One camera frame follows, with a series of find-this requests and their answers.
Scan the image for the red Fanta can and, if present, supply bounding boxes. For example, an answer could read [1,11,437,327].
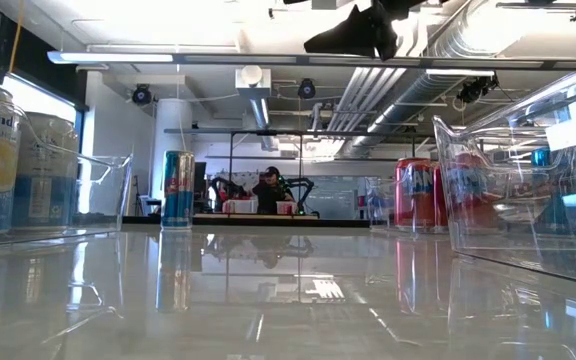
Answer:
[433,160,457,232]
[451,152,500,232]
[394,157,437,232]

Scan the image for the clear plastic bin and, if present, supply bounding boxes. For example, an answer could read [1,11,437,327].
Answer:
[365,164,509,236]
[431,55,576,289]
[0,102,134,247]

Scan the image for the blue silver Red Bull can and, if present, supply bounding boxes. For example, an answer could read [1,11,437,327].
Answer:
[161,149,196,230]
[530,146,572,236]

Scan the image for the white ceiling pipes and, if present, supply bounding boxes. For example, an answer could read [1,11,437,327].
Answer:
[325,59,419,134]

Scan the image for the white box ceiling lamp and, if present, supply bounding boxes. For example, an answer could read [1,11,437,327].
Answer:
[234,64,273,100]

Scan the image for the frosted glass partition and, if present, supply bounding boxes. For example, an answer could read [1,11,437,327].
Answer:
[303,174,369,221]

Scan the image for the person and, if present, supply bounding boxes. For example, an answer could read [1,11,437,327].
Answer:
[250,165,295,216]

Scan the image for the white round column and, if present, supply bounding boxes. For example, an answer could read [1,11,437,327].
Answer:
[150,98,194,201]

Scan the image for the black computer monitor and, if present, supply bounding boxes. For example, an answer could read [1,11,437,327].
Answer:
[193,161,208,196]

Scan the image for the long horizontal light bar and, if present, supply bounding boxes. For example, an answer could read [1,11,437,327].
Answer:
[46,49,576,71]

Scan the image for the black background table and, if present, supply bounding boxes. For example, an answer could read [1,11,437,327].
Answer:
[122,212,369,229]

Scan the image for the silver ventilation duct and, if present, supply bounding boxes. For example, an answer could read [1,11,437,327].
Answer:
[340,0,576,160]

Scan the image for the round black ceiling camera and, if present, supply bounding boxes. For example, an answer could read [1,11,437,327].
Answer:
[296,78,318,100]
[131,83,153,106]

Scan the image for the black hanging camera cluster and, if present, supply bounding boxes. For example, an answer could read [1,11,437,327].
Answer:
[455,73,500,106]

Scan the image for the black background rig frame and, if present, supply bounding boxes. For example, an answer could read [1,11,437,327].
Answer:
[163,127,499,221]

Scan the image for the black ceiling bracket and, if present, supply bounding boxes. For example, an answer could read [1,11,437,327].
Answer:
[495,0,576,23]

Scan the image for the yellow hanging strap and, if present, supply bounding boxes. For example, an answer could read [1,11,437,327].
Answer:
[7,0,27,75]

